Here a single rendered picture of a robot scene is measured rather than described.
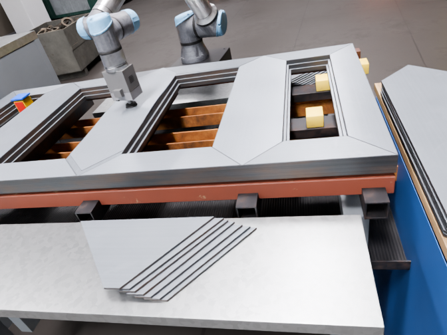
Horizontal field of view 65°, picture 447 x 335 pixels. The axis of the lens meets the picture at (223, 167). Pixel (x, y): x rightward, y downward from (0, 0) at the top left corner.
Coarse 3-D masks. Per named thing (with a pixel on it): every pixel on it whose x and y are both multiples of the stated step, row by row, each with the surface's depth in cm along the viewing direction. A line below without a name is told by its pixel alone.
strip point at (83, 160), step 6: (114, 150) 100; (120, 150) 99; (72, 156) 102; (78, 156) 101; (84, 156) 100; (90, 156) 100; (96, 156) 99; (102, 156) 98; (108, 156) 97; (78, 162) 98; (84, 162) 97; (90, 162) 97; (96, 162) 96; (84, 168) 95
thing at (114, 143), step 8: (112, 136) 107; (120, 136) 106; (128, 136) 105; (80, 144) 107; (88, 144) 106; (96, 144) 105; (104, 144) 104; (112, 144) 103; (120, 144) 102; (72, 152) 104; (80, 152) 103
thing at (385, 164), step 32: (288, 64) 131; (320, 64) 129; (32, 96) 159; (96, 96) 152; (160, 96) 126; (288, 96) 113; (288, 128) 97; (0, 160) 111; (320, 160) 77; (352, 160) 76; (384, 160) 75; (0, 192) 102
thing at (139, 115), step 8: (112, 112) 121; (120, 112) 120; (128, 112) 119; (136, 112) 117; (144, 112) 116; (104, 120) 118; (112, 120) 116; (120, 120) 115; (128, 120) 114; (136, 120) 113
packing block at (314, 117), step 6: (306, 108) 107; (312, 108) 107; (318, 108) 106; (306, 114) 104; (312, 114) 104; (318, 114) 103; (312, 120) 104; (318, 120) 103; (312, 126) 105; (318, 126) 105
